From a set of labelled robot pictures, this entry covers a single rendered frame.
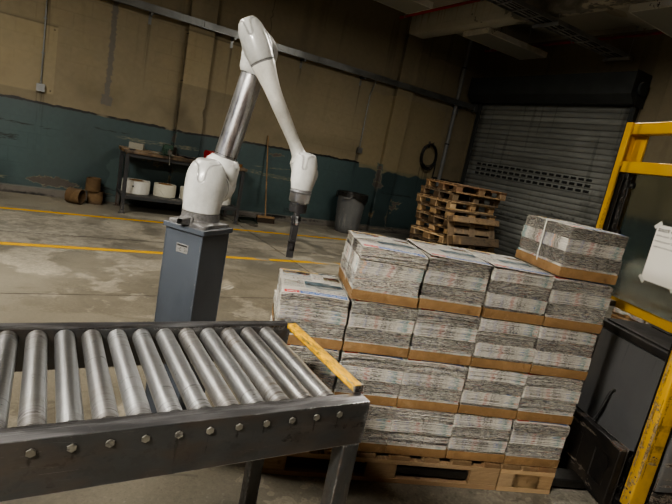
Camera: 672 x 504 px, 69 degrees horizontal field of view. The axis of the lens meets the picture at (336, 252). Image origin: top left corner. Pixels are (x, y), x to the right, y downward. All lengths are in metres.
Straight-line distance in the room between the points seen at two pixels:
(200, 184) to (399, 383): 1.18
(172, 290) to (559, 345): 1.71
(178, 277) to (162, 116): 6.40
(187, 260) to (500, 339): 1.38
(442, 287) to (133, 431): 1.40
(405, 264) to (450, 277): 0.21
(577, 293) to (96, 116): 7.16
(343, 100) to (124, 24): 3.80
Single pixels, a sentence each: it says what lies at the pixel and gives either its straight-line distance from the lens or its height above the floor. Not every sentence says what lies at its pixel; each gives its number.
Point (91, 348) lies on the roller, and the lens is 1.42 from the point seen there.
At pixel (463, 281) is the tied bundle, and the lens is 2.14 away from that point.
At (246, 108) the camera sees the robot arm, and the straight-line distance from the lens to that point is 2.24.
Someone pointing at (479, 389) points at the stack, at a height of 0.50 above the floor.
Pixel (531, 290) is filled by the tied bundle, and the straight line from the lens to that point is 2.30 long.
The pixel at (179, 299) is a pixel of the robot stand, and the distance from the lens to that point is 2.14.
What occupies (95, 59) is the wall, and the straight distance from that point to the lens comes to 8.30.
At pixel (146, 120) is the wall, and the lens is 8.36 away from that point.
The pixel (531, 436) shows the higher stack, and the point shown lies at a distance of 2.62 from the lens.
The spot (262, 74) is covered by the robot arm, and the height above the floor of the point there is 1.64.
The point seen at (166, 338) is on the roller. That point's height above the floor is 0.80.
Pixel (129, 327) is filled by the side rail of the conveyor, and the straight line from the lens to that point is 1.55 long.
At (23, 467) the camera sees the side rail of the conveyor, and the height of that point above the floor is 0.75.
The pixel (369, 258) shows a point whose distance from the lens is 1.98.
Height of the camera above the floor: 1.39
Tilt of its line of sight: 11 degrees down
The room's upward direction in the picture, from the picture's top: 11 degrees clockwise
